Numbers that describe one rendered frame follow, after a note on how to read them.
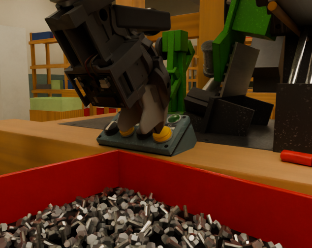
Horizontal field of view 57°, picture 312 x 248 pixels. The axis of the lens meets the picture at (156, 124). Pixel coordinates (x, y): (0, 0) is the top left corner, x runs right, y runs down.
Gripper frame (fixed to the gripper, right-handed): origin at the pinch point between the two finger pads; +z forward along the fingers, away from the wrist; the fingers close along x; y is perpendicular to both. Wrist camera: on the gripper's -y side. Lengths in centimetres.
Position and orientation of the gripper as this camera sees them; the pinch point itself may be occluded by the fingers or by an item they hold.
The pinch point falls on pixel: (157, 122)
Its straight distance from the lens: 42.6
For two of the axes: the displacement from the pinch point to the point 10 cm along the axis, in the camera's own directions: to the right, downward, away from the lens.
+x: 8.3, 0.8, -5.5
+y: -4.5, 6.6, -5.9
